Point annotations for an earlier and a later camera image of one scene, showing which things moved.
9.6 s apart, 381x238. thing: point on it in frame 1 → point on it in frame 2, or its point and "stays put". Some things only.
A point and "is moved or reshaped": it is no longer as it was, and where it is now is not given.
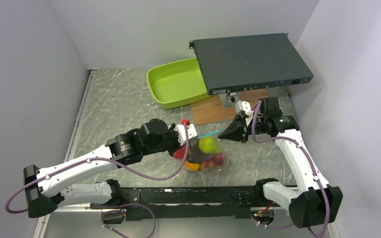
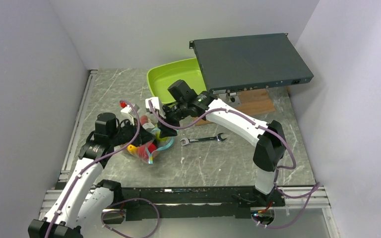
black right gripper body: (247, 130) → (173, 115)
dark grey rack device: (238, 63) stays put
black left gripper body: (171, 143) → (127, 134)
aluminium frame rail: (41, 228) stays put
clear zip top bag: (205, 152) is moved or reshaped
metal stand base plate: (228, 99) stays put
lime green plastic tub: (177, 84) stays put
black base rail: (186, 203) stays put
